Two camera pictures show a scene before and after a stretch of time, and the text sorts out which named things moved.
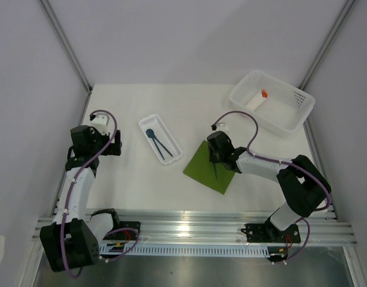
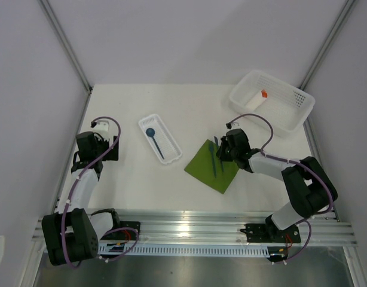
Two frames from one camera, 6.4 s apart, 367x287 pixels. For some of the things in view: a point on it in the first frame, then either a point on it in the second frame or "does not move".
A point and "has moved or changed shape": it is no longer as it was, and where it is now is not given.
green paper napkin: (201, 170) does not move
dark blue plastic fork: (155, 137) has moved or changed shape
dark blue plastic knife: (216, 170) has moved or changed shape
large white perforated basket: (280, 106) does not move
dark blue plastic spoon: (150, 134) does not move
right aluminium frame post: (338, 21) does not move
